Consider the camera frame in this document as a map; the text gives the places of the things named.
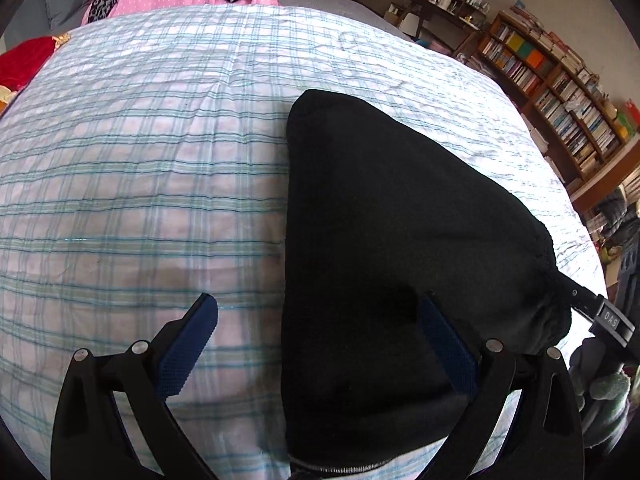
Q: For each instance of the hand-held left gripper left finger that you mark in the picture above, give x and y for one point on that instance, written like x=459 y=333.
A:
x=190 y=340

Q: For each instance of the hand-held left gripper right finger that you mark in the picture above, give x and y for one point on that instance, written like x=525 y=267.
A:
x=450 y=345

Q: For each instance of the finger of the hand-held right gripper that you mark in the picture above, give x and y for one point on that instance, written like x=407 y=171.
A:
x=580 y=294

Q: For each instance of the black pants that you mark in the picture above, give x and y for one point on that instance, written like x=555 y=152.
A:
x=390 y=235

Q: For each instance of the pile of grey clothes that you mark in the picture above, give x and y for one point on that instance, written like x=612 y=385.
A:
x=612 y=210

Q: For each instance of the plaid white-green blanket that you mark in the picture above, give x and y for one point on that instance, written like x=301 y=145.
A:
x=125 y=185

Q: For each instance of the wooden bookshelf with books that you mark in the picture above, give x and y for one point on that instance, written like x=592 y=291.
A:
x=550 y=85

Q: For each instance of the wooden desk with shelf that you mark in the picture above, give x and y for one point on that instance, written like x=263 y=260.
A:
x=440 y=7

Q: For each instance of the colourful printed quilt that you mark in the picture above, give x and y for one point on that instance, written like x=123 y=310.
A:
x=25 y=60

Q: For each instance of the grey mattress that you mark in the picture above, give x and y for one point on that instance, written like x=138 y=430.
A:
x=325 y=2

